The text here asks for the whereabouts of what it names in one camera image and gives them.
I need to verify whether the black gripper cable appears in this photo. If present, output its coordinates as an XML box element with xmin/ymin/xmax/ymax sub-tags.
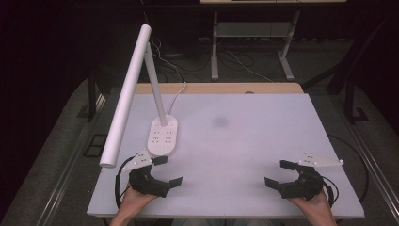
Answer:
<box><xmin>321</xmin><ymin>175</ymin><xmax>341</xmax><ymax>209</ymax></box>
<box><xmin>114</xmin><ymin>155</ymin><xmax>136</xmax><ymax>210</ymax></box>

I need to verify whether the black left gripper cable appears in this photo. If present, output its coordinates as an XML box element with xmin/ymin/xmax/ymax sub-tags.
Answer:
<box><xmin>114</xmin><ymin>155</ymin><xmax>136</xmax><ymax>210</ymax></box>

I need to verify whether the person's left hand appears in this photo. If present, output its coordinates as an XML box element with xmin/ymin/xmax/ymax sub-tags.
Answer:
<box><xmin>114</xmin><ymin>183</ymin><xmax>158</xmax><ymax>221</ymax></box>

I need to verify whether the white table mat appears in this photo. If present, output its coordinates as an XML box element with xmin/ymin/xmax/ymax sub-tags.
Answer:
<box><xmin>87</xmin><ymin>92</ymin><xmax>366</xmax><ymax>220</ymax></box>

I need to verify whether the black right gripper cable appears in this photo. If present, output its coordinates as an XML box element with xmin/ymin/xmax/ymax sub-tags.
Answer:
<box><xmin>321</xmin><ymin>175</ymin><xmax>341</xmax><ymax>209</ymax></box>

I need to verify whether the white floor cable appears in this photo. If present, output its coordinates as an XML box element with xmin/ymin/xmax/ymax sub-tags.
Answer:
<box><xmin>225</xmin><ymin>50</ymin><xmax>275</xmax><ymax>84</ymax></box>

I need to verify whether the thin black cable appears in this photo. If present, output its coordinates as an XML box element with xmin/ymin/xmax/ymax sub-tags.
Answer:
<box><xmin>327</xmin><ymin>134</ymin><xmax>369</xmax><ymax>204</ymax></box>

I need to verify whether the black floor frame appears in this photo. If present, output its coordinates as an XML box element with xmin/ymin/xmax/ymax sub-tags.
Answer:
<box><xmin>82</xmin><ymin>133</ymin><xmax>108</xmax><ymax>158</ymax></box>

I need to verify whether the person's right hand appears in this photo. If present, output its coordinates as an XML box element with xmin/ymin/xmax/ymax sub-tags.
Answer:
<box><xmin>287</xmin><ymin>189</ymin><xmax>336</xmax><ymax>219</ymax></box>

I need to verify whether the dark metal stand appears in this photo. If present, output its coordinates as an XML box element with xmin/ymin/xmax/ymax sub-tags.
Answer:
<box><xmin>301</xmin><ymin>12</ymin><xmax>399</xmax><ymax>124</ymax></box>

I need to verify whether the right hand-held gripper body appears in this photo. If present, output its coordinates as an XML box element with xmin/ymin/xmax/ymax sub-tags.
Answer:
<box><xmin>277</xmin><ymin>152</ymin><xmax>344</xmax><ymax>202</ymax></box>

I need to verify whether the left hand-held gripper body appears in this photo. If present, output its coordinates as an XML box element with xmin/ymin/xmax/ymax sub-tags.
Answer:
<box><xmin>122</xmin><ymin>150</ymin><xmax>172</xmax><ymax>199</ymax></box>

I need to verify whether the black metal stand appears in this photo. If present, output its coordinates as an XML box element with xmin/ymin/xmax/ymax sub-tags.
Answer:
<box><xmin>86</xmin><ymin>70</ymin><xmax>105</xmax><ymax>124</ymax></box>

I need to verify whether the wooden table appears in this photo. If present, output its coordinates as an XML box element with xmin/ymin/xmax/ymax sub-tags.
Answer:
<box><xmin>134</xmin><ymin>82</ymin><xmax>305</xmax><ymax>95</ymax></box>

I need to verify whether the white lamp cable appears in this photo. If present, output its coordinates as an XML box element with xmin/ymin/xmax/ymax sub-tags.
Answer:
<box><xmin>166</xmin><ymin>82</ymin><xmax>187</xmax><ymax>116</ymax></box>

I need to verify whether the desk with grey metal legs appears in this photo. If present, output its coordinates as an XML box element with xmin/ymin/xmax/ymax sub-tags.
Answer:
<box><xmin>199</xmin><ymin>0</ymin><xmax>348</xmax><ymax>83</ymax></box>

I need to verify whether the white desk lamp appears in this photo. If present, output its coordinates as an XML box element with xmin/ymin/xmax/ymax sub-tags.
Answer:
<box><xmin>99</xmin><ymin>24</ymin><xmax>179</xmax><ymax>169</ymax></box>

